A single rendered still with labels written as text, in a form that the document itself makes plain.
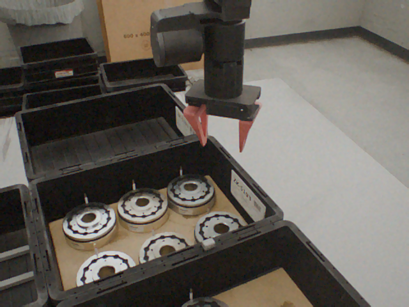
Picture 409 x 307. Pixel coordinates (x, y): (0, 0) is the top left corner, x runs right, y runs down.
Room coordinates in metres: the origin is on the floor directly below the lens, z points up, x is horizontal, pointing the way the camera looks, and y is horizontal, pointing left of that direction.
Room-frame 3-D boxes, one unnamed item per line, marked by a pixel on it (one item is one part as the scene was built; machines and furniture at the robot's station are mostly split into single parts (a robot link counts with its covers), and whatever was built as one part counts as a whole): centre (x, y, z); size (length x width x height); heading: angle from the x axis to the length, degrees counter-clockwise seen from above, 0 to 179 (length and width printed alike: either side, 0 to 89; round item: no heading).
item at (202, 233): (0.54, -0.04, 0.86); 0.10 x 0.10 x 0.01
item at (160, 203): (0.61, 0.12, 0.86); 0.10 x 0.10 x 0.01
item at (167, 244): (0.48, 0.06, 0.86); 0.05 x 0.05 x 0.01
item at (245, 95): (0.54, -0.03, 1.17); 0.10 x 0.07 x 0.07; 71
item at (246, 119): (0.53, -0.05, 1.10); 0.07 x 0.07 x 0.09; 71
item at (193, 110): (0.54, -0.01, 1.10); 0.07 x 0.07 x 0.09; 71
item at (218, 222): (0.54, -0.04, 0.86); 0.05 x 0.05 x 0.01
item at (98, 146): (0.82, 0.23, 0.87); 0.40 x 0.30 x 0.11; 116
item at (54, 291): (0.55, 0.10, 0.92); 0.40 x 0.30 x 0.02; 116
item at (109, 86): (1.90, 0.30, 0.37); 0.40 x 0.30 x 0.45; 108
